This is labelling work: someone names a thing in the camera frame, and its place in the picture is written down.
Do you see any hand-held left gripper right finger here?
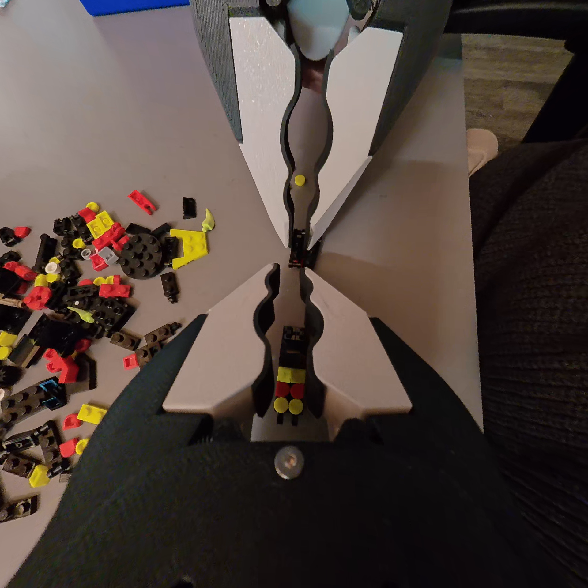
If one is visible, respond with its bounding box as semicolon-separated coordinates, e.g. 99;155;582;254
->
300;268;413;439

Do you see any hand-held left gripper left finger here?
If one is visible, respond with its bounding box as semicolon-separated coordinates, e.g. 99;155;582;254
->
162;263;281;439

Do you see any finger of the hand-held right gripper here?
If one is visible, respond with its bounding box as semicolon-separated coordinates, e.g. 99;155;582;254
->
228;16;301;251
307;26;405;250

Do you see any black red yellow lego assembly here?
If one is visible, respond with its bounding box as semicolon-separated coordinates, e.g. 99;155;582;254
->
274;325;307;425

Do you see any person's right forearm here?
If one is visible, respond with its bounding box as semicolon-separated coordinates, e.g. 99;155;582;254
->
443;0;588;36

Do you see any yellow lego wedge plate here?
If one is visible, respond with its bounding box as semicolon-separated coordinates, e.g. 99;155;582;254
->
170;229;209;270

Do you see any pile of loose lego pieces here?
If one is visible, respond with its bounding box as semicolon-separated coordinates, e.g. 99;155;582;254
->
0;202;182;522

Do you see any black round lego plate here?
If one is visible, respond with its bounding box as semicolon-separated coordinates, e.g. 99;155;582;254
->
116;232;168;279

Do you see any red lego clip plate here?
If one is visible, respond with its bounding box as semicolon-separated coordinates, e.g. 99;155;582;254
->
128;190;158;216

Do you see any blue plastic bin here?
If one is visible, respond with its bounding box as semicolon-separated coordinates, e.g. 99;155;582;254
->
79;0;191;17

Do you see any person's pale shoe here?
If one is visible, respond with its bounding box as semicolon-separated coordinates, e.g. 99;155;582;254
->
466;129;499;177

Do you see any black chair frame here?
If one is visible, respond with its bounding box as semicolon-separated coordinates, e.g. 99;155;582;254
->
521;28;588;144

